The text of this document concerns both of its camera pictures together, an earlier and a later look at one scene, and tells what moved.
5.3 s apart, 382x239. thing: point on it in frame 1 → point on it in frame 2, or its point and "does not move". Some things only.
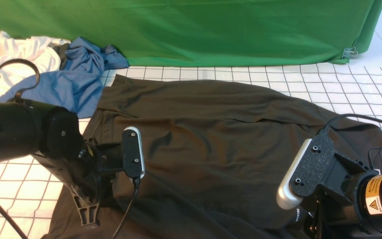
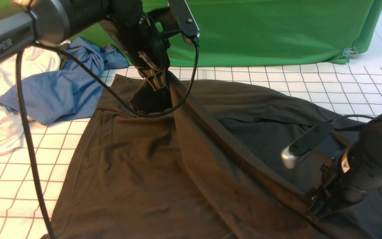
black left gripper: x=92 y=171 → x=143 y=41
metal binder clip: x=348 y=52 does not move
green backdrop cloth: x=184 y=33 does not move
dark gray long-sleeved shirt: x=204 y=159 does not move
